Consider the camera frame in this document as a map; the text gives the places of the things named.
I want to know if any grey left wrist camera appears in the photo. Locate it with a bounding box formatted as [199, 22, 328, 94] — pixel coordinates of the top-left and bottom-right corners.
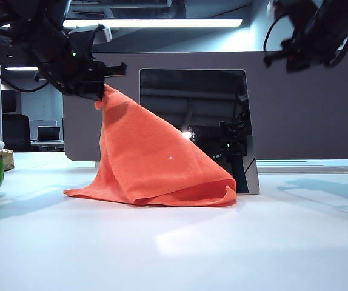
[67, 25, 113, 44]

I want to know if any orange microfiber cloth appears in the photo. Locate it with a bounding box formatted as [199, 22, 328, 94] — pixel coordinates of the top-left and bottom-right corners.
[63, 84, 238, 207]

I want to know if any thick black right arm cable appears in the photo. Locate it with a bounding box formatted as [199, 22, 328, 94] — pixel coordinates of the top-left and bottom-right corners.
[327, 25, 348, 68]

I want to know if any brown cardboard box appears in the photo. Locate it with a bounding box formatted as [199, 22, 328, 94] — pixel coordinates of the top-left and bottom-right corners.
[0, 149, 16, 172]

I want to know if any black office chair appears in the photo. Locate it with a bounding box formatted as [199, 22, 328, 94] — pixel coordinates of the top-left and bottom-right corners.
[1, 90, 32, 152]

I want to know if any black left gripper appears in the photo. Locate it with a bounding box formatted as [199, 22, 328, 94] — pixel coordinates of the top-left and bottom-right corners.
[39, 39, 128, 102]

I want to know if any open background laptop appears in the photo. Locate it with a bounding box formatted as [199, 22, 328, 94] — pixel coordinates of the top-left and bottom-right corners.
[36, 126, 62, 142]

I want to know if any square standing table mirror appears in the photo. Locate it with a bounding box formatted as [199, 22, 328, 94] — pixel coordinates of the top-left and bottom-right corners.
[139, 68, 260, 195]

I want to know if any grey desk partition panel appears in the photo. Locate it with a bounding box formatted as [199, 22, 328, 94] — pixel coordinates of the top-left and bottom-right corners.
[62, 50, 348, 161]

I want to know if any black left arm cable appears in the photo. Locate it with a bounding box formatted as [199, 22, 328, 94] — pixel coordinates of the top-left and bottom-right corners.
[0, 54, 52, 93]

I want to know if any white desk cable lid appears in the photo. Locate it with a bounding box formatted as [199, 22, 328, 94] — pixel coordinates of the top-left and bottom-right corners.
[257, 165, 348, 174]

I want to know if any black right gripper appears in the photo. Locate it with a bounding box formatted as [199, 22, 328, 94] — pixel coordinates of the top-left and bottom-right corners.
[263, 38, 317, 73]

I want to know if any white background desk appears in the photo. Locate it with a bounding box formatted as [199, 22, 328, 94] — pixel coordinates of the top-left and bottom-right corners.
[30, 139, 65, 152]

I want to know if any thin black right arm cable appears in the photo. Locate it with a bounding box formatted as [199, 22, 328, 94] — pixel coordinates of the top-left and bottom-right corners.
[263, 12, 295, 53]

